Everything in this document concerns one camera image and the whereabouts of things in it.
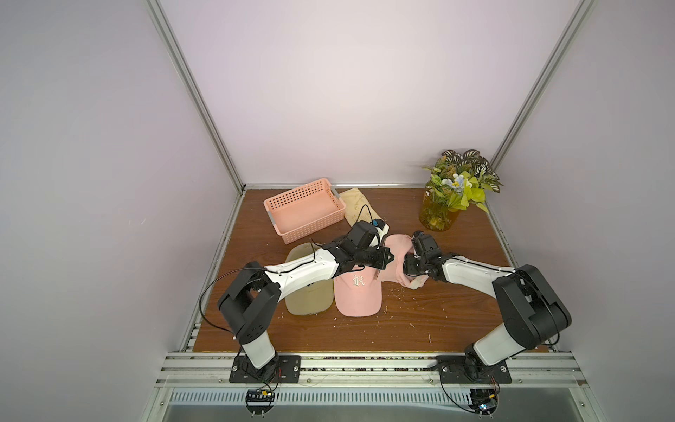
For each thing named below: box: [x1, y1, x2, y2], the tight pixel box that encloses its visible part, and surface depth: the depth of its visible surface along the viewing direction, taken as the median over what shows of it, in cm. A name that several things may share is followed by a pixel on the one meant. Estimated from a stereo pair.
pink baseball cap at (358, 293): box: [333, 265, 383, 318], surface depth 86 cm
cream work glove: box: [339, 187, 384, 227], surface depth 116 cm
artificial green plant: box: [421, 149, 504, 214], surface depth 94 cm
